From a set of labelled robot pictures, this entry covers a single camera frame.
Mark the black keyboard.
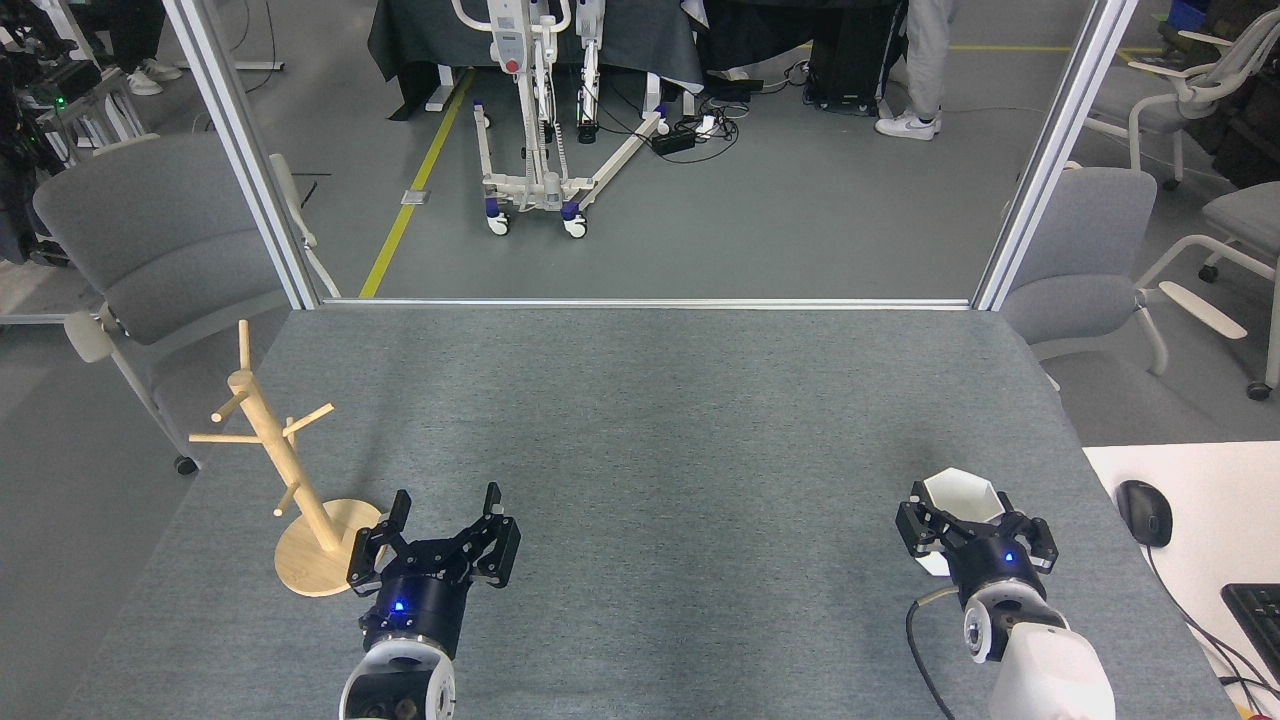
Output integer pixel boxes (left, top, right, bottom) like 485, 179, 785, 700
1221, 583, 1280, 691

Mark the black mouse cable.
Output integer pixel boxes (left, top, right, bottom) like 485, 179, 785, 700
1143, 545, 1280, 701

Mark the grey wheeled office chair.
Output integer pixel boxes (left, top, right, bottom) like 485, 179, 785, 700
1138, 180, 1280, 403

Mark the dark table cloth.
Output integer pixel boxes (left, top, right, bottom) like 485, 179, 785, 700
367, 0, 706, 121

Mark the white hexagonal cup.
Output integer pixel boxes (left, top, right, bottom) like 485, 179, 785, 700
918, 467, 1005, 579

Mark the white desk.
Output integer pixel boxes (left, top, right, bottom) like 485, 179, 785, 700
1083, 441, 1280, 720

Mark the white wheeled stand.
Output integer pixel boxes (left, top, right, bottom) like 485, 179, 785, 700
450, 0, 673, 239

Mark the black equipment rack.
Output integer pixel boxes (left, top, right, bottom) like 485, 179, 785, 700
0, 0, 151, 266

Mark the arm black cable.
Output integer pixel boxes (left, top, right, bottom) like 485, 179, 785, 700
905, 588, 963, 720

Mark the wooden cup rack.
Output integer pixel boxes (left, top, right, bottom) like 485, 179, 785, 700
188, 320, 389, 598

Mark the grey chair with beige armrests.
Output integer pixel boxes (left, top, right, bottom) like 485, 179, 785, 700
1000, 160, 1249, 393
33, 133, 341, 476

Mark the white office chair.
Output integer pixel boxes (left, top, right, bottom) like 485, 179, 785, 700
1085, 10, 1280, 191

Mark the silver frame post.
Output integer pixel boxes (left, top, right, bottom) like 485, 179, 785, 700
160, 0, 321, 311
972, 0, 1141, 311

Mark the silver frame crossbar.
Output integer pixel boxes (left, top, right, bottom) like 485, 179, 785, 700
320, 297, 973, 311

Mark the black computer mouse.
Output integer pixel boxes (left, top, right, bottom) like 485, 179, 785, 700
1116, 480, 1174, 548

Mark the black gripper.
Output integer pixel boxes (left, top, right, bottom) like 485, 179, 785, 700
895, 482, 1059, 606
347, 483, 522, 661

